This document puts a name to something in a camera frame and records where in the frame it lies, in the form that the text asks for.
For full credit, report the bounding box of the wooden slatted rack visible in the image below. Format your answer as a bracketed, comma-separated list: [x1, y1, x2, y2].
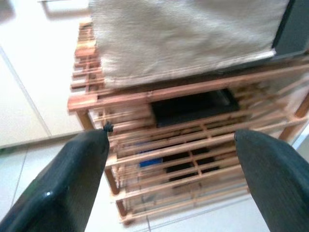
[67, 21, 309, 227]

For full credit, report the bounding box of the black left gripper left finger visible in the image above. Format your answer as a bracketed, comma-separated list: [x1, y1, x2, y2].
[0, 122, 114, 232]

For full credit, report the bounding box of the black plastic tray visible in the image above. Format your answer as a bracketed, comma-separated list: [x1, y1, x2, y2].
[149, 88, 241, 128]

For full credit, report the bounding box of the cream kitchen cabinet with counter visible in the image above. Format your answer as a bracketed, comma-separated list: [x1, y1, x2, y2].
[0, 0, 97, 149]

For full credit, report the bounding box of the small blue box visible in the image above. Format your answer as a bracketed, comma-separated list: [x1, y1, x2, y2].
[139, 149, 164, 169]

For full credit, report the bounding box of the beige ribbed cloth with hem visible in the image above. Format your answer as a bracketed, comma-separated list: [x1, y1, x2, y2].
[88, 0, 290, 90]

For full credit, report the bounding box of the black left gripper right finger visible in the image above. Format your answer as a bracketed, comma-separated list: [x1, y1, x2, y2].
[233, 129, 309, 232]

